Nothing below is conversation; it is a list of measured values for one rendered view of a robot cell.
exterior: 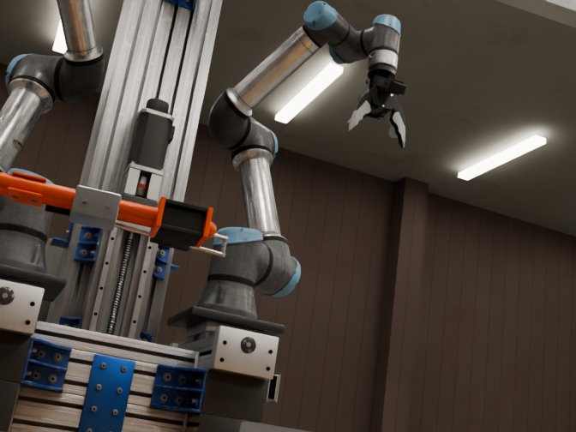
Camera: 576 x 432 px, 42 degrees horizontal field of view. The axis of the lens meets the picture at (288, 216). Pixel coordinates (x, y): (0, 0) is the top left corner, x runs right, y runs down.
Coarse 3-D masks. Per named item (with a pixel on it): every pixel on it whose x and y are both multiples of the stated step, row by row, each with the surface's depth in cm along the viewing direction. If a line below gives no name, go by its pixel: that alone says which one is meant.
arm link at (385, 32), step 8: (376, 16) 196; (384, 16) 194; (392, 16) 194; (376, 24) 194; (384, 24) 193; (392, 24) 193; (400, 24) 196; (368, 32) 195; (376, 32) 193; (384, 32) 192; (392, 32) 192; (368, 40) 195; (376, 40) 192; (384, 40) 191; (392, 40) 192; (368, 48) 195; (376, 48) 191; (384, 48) 191; (392, 48) 191
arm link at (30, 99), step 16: (16, 64) 191; (32, 64) 190; (48, 64) 190; (16, 80) 187; (32, 80) 186; (48, 80) 189; (16, 96) 184; (32, 96) 186; (48, 96) 189; (0, 112) 182; (16, 112) 181; (32, 112) 184; (0, 128) 177; (16, 128) 179; (32, 128) 185; (0, 144) 175; (16, 144) 178; (0, 160) 173
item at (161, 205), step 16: (160, 208) 117; (176, 208) 119; (192, 208) 119; (208, 208) 119; (160, 224) 116; (176, 224) 118; (192, 224) 119; (208, 224) 118; (176, 240) 122; (192, 240) 121
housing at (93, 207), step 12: (84, 192) 115; (96, 192) 115; (108, 192) 116; (72, 204) 114; (84, 204) 114; (96, 204) 115; (108, 204) 115; (72, 216) 116; (84, 216) 115; (96, 216) 115; (108, 216) 115; (108, 228) 119
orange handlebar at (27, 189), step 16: (0, 176) 112; (16, 176) 113; (32, 176) 113; (0, 192) 116; (16, 192) 113; (32, 192) 112; (48, 192) 113; (64, 192) 114; (128, 208) 116; (144, 208) 117; (144, 224) 121
